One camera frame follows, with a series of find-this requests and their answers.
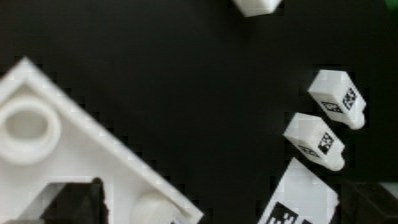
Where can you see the white sheet with markers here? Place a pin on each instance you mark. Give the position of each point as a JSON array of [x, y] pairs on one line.
[[305, 200]]

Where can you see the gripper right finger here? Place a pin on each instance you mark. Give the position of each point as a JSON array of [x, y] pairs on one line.
[[369, 201]]

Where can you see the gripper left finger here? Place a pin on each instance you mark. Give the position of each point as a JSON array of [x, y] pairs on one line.
[[70, 205]]

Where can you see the white table leg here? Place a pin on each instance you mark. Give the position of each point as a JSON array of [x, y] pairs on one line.
[[339, 98], [316, 140]]

